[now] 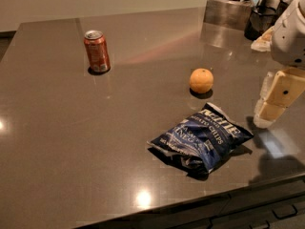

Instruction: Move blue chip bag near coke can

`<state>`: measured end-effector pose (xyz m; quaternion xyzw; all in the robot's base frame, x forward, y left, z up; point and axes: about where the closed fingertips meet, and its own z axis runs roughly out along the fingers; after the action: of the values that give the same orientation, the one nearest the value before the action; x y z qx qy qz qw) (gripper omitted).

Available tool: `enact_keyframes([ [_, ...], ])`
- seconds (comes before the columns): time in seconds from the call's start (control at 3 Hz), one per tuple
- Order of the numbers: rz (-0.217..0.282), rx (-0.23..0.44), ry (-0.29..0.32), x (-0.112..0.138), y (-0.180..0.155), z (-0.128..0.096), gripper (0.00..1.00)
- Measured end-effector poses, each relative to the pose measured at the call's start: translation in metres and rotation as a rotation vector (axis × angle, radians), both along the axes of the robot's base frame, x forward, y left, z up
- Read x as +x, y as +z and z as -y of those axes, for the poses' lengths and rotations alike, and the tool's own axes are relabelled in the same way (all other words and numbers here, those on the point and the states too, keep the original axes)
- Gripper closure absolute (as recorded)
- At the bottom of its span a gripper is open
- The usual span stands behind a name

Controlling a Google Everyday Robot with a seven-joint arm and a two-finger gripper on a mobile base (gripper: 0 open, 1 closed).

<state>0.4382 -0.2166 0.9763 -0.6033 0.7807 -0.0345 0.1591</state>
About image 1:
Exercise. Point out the red coke can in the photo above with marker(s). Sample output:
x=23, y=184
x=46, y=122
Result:
x=97, y=52

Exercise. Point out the black mesh cup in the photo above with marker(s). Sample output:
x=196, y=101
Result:
x=260, y=19

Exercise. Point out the blue chip bag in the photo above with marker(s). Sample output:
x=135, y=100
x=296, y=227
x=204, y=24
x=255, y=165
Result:
x=200, y=142

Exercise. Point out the steel snack dispenser base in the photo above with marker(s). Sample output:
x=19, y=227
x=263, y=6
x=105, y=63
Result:
x=227, y=13

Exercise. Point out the white snack packet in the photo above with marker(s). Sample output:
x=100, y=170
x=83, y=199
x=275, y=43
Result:
x=263, y=42

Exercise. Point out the orange fruit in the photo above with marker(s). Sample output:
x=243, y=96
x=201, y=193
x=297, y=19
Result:
x=201, y=81

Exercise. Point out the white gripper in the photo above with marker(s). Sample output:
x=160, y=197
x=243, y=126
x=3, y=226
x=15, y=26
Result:
x=290, y=43

